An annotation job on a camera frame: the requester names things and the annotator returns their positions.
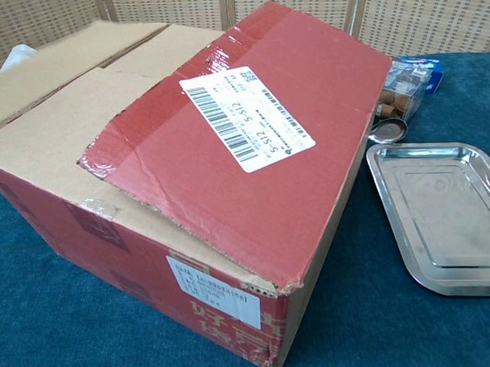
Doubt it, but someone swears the white plastic bag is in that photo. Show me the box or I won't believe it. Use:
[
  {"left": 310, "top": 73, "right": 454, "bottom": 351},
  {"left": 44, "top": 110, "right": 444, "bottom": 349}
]
[{"left": 0, "top": 43, "right": 39, "bottom": 72}]

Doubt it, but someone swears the woven bamboo folding screen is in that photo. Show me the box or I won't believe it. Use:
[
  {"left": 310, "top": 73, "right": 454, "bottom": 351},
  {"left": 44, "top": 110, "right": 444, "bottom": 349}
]
[{"left": 0, "top": 0, "right": 490, "bottom": 79}]

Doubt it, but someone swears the blue tablecloth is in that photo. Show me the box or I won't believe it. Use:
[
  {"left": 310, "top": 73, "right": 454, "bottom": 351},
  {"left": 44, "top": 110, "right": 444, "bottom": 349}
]
[{"left": 0, "top": 49, "right": 490, "bottom": 367}]

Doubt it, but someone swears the stainless steel tray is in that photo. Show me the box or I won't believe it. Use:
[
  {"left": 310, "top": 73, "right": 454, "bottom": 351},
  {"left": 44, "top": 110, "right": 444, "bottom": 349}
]
[{"left": 365, "top": 140, "right": 490, "bottom": 301}]

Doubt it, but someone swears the clear plastic snack package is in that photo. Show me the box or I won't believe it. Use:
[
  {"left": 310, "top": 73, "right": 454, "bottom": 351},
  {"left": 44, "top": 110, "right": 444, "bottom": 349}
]
[{"left": 375, "top": 62, "right": 431, "bottom": 122}]

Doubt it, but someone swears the blue cookie package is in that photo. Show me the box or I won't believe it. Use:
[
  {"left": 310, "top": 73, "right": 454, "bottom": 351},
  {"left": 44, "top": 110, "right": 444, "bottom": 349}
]
[{"left": 393, "top": 53, "right": 447, "bottom": 97}]

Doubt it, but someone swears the brown cardboard box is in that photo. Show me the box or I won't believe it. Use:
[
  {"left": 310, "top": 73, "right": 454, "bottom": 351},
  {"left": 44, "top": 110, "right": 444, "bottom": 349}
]
[{"left": 0, "top": 0, "right": 406, "bottom": 367}]

